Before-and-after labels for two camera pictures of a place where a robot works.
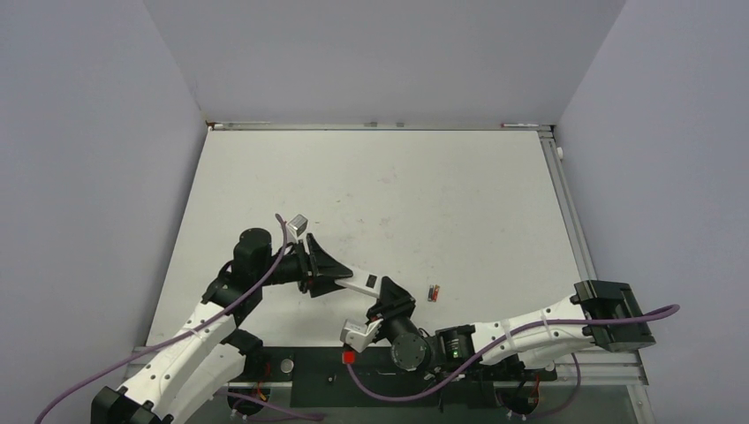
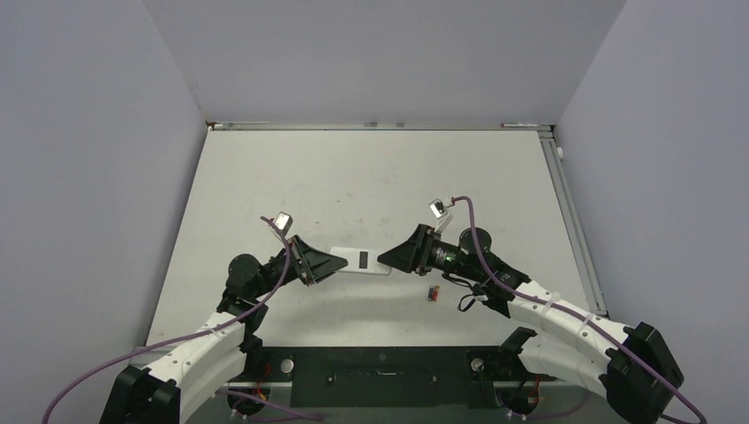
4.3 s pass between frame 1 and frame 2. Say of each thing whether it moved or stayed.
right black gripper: moved
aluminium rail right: stayed
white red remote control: moved
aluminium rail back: stayed
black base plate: stayed
